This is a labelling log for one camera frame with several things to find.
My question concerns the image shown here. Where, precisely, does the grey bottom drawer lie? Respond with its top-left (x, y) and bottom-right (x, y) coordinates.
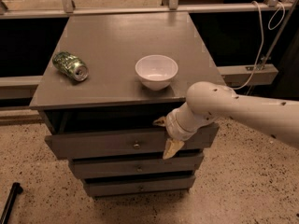
top-left (83, 175), bottom-right (195, 197)

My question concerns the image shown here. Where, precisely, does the white cable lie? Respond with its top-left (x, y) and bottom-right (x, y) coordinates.
top-left (230, 0), bottom-right (286, 91)

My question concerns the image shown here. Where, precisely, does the white plastic bowl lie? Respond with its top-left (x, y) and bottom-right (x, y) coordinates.
top-left (135, 55), bottom-right (178, 91)

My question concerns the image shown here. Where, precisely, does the grey drawer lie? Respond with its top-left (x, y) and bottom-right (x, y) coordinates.
top-left (69, 149), bottom-right (204, 179)
top-left (83, 175), bottom-right (195, 197)
top-left (44, 122), bottom-right (220, 161)

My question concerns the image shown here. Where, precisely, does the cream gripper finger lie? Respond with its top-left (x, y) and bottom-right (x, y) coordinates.
top-left (163, 138), bottom-right (184, 160)
top-left (152, 117), bottom-right (166, 127)

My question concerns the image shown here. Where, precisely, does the grey top drawer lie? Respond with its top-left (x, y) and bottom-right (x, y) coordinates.
top-left (44, 122), bottom-right (220, 161)

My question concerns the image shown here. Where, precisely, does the grey middle drawer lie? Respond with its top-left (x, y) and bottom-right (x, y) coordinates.
top-left (69, 149), bottom-right (204, 179)

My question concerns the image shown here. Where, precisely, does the grey drawer cabinet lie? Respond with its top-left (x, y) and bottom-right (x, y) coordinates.
top-left (30, 13), bottom-right (223, 185)

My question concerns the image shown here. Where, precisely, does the grey side beam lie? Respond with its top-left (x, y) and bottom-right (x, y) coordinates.
top-left (218, 63), bottom-right (278, 88)

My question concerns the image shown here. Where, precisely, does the black bar on floor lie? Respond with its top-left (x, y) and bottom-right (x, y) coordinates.
top-left (0, 182), bottom-right (23, 224)

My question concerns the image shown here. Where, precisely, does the green soda can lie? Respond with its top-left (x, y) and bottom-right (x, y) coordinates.
top-left (52, 51), bottom-right (89, 82)

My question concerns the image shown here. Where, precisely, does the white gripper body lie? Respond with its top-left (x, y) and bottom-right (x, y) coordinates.
top-left (165, 109), bottom-right (197, 141)

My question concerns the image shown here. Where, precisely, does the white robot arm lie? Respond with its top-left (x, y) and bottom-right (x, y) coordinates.
top-left (153, 81), bottom-right (299, 160)

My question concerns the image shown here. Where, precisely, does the metal railing frame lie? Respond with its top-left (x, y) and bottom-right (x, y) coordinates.
top-left (0, 0), bottom-right (299, 21)

